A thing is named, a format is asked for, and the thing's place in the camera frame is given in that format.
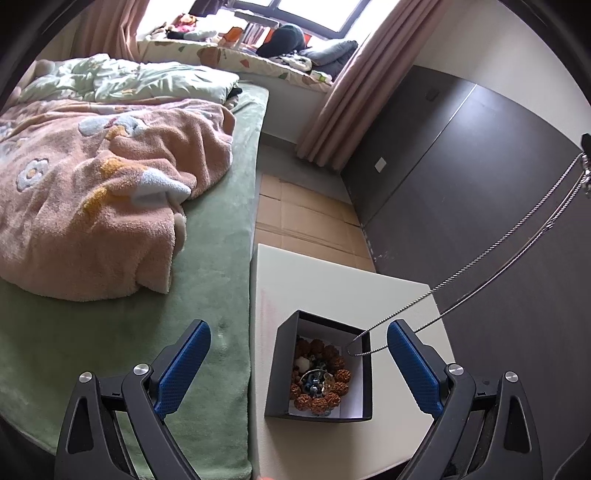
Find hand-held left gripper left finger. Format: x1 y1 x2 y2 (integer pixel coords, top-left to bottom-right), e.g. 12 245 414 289
54 319 212 480

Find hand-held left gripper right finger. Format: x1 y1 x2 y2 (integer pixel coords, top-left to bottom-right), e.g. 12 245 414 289
387 319 544 480

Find silver chain necklace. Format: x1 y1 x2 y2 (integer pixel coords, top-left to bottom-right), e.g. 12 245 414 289
344 152 591 357

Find black jewelry box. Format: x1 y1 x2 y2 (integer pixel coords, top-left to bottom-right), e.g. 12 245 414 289
264 310 374 422

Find blue bead bracelet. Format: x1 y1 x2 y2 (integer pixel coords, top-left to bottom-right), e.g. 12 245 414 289
300 369 335 398

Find brown bead bracelet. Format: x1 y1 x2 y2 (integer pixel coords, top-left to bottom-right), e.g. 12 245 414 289
290 338 354 416

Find green bed sheet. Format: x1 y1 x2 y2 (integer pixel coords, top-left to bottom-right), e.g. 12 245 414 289
0 83 271 478

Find pink flower blanket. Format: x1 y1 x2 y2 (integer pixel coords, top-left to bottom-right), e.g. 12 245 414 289
0 97 236 301

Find flattened cardboard sheet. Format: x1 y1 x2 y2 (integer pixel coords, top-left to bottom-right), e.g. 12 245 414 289
254 173 377 273

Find pink curtain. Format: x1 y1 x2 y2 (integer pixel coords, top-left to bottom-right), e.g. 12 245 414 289
295 0 432 171
69 0 148 63

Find grey pillow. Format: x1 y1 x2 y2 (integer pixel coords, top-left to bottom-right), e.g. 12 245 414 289
300 41 358 75

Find light green duvet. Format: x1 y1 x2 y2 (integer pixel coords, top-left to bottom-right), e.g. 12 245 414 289
18 53 241 104

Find window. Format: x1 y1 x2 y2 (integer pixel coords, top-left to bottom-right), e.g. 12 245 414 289
217 0 402 40

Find patterned window seat cushion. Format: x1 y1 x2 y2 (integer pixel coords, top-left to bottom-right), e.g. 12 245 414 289
139 39 335 86

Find dark bag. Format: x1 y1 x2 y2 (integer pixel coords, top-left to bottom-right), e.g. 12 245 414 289
256 24 308 58

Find stuffed toys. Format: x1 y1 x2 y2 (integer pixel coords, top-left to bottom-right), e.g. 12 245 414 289
166 14 218 40

